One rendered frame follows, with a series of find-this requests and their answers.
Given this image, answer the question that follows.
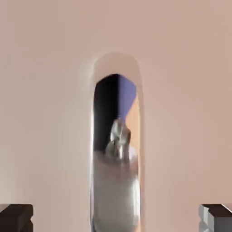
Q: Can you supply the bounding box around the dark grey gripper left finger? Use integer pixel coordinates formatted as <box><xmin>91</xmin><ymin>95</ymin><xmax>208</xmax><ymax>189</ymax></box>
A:
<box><xmin>0</xmin><ymin>204</ymin><xmax>34</xmax><ymax>232</ymax></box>

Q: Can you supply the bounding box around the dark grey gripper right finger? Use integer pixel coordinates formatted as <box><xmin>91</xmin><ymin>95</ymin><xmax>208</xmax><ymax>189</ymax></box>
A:
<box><xmin>198</xmin><ymin>203</ymin><xmax>232</xmax><ymax>232</ymax></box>

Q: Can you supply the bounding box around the pale pink drawer front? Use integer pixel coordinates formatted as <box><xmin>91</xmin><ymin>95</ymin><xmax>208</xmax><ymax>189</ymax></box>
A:
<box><xmin>0</xmin><ymin>0</ymin><xmax>232</xmax><ymax>232</ymax></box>

